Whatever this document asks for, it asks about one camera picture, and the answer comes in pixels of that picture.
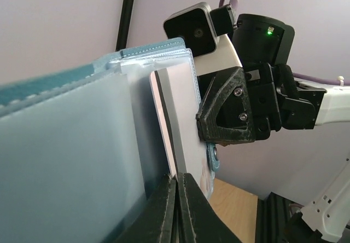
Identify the white card with grey stripe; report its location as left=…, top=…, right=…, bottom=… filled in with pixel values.
left=149, top=64, right=206, bottom=182

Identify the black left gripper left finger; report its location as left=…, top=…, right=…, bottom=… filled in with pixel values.
left=116, top=175, right=177, bottom=242

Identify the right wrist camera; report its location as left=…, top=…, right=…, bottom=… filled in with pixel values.
left=163, top=2, right=242, bottom=76

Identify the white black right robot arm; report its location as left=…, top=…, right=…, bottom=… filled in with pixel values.
left=188, top=8, right=349, bottom=242

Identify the black frame post right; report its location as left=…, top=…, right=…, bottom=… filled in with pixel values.
left=115, top=0, right=135, bottom=51

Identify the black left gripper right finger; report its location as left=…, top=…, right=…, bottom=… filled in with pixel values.
left=177, top=173, right=240, bottom=243

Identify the blue leather card holder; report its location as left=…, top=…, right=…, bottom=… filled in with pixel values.
left=0, top=37, right=221, bottom=243

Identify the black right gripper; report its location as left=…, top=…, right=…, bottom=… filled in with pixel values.
left=196, top=63, right=282, bottom=146

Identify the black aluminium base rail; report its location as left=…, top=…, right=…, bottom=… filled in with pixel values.
left=255, top=192, right=303, bottom=243

